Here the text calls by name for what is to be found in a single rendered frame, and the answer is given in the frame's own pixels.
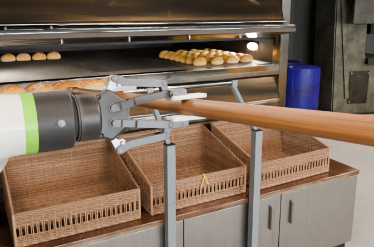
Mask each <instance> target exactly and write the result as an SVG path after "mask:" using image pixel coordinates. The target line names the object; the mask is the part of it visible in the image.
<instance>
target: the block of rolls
mask: <svg viewBox="0 0 374 247"><path fill-rule="evenodd" d="M159 57H160V58H165V59H170V60H173V61H176V62H181V63H187V64H193V65H194V66H203V65H206V64H207V63H210V64H211V65H221V64H223V62H226V63H238V62H239V61H240V62H252V61H253V57H252V56H251V55H248V54H243V53H237V54H236V53H235V52H229V51H222V50H216V49H212V50H211V49H210V48H205V49H204V50H196V49H191V50H190V51H184V50H177V51H176V52H173V51H166V50H163V51H161V52H160V53H159Z"/></svg>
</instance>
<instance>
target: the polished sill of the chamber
mask: <svg viewBox="0 0 374 247"><path fill-rule="evenodd" d="M278 69H279V64H278V63H264V64H256V65H240V66H225V67H210V68H195V69H186V70H171V71H156V72H141V73H126V74H117V75H118V76H120V77H123V78H125V79H140V80H163V79H171V78H184V77H197V76H210V75H223V74H231V73H245V72H258V71H271V70H278ZM108 76H109V75H102V76H87V77H72V78H57V79H48V80H33V81H18V82H2V83H0V88H1V87H3V86H5V85H16V86H21V87H23V88H24V89H25V88H26V86H27V85H29V84H31V83H47V84H50V85H52V84H53V83H55V82H57V81H73V82H78V81H79V80H83V79H98V80H101V79H103V78H105V77H108Z"/></svg>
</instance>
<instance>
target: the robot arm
mask: <svg viewBox="0 0 374 247"><path fill-rule="evenodd" d="M108 81H109V82H108V84H107V87H106V89H104V90H102V91H100V92H98V93H89V94H81V95H73V96H72V97H71V95H70V93H69V92H68V91H67V90H62V91H47V92H32V93H17V94H0V173H1V171H2V170H3V169H4V168H5V166H6V164H7V162H8V159H9V157H14V156H19V155H26V154H35V153H39V152H47V151H56V150H63V149H71V148H73V147H74V145H75V142H76V141H78V142H81V141H90V140H98V139H104V140H107V141H110V142H111V144H112V146H113V150H114V151H115V152H117V153H118V154H123V153H124V152H126V151H127V150H129V149H130V148H133V147H138V146H142V145H146V144H150V143H154V142H158V141H162V140H167V139H169V138H170V131H171V129H173V128H176V127H185V126H188V125H189V120H197V119H203V117H197V116H190V115H174V116H167V117H166V119H167V121H165V120H139V119H131V118H130V115H129V112H130V107H134V106H136V105H140V104H143V103H148V102H151V101H156V100H160V99H163V98H165V99H166V100H168V101H177V100H188V99H194V98H204V97H207V94H206V93H189V94H187V91H186V89H184V88H177V89H169V88H168V86H167V84H168V83H167V81H166V80H140V79H125V78H123V77H120V76H118V75H109V76H108ZM121 86H139V87H158V88H159V91H155V92H151V93H147V94H144V95H140V96H135V97H131V98H122V97H121V96H119V95H118V94H116V93H114V92H113V90H114V89H120V88H121ZM128 127H134V128H136V127H142V128H159V129H161V131H158V132H154V133H150V134H146V135H141V136H136V137H132V138H129V139H125V140H124V139H117V137H118V136H119V135H120V134H121V133H122V132H123V131H124V130H126V129H127V128H128Z"/></svg>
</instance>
